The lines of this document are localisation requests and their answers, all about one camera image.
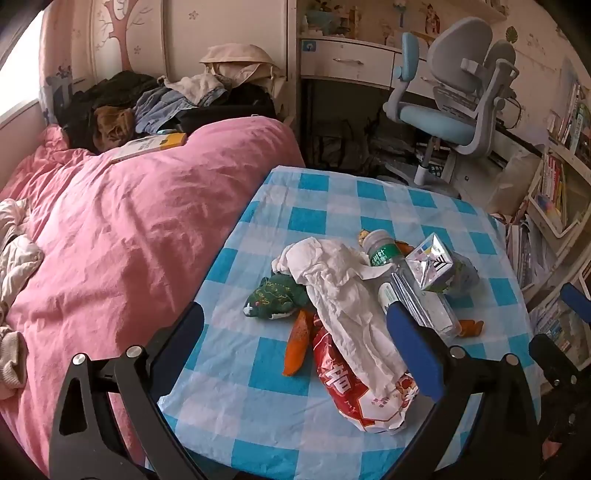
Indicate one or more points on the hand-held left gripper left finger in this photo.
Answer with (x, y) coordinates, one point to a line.
(184, 332)

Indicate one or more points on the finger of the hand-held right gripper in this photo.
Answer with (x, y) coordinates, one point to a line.
(575, 297)
(551, 357)

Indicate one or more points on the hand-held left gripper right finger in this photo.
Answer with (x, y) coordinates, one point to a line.
(408, 346)

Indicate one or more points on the small orange wrapper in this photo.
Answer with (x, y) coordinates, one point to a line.
(472, 328)

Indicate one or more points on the red snack bag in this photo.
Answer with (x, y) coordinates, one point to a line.
(351, 397)

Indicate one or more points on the white tissue paper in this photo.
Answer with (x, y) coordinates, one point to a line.
(341, 300)

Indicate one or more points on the green white juice carton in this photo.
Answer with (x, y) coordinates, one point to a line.
(429, 263)

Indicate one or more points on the clear plastic bottle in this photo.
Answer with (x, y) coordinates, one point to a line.
(383, 256)

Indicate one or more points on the green plush toy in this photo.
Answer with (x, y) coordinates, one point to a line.
(272, 293)

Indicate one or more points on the long orange wrapper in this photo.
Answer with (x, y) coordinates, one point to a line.
(298, 346)

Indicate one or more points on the stack of magazines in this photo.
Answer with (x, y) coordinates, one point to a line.
(526, 254)

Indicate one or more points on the white bookshelf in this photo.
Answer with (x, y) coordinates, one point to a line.
(549, 226)

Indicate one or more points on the pink duvet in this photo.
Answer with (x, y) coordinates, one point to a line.
(115, 230)

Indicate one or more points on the white plastic bag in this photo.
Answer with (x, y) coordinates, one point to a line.
(512, 184)

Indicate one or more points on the blue white checkered tablecloth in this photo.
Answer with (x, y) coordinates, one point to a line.
(323, 207)

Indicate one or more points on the beige crumpled garment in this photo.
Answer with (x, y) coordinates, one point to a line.
(11, 360)

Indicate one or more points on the rows of books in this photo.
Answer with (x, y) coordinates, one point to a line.
(570, 120)

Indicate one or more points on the white crumpled garment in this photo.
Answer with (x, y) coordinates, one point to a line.
(18, 263)

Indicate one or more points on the yellow book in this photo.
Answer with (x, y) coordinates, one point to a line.
(147, 145)

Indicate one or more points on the pile of dark bags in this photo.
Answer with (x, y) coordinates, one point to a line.
(351, 143)

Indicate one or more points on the brown cloth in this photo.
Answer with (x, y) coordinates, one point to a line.
(113, 124)

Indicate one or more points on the blue denim clothes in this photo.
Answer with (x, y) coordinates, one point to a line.
(157, 106)

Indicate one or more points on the black bag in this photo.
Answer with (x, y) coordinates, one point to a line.
(244, 101)

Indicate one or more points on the white cloth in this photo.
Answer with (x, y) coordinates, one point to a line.
(194, 87)

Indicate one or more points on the black clothes pile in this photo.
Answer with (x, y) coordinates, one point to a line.
(115, 90)

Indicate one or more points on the grey blue office chair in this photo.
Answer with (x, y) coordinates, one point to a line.
(457, 69)

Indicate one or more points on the beige bag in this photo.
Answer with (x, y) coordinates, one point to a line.
(240, 57)

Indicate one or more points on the white desk with drawers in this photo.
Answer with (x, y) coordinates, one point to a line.
(346, 60)

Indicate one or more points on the pile of clothes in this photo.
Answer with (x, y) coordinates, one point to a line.
(152, 37)

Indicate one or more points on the window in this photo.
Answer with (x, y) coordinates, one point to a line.
(18, 69)

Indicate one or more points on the printed pink curtain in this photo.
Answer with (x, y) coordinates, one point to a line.
(55, 46)

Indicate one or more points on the teal desk ornament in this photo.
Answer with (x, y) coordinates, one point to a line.
(323, 21)

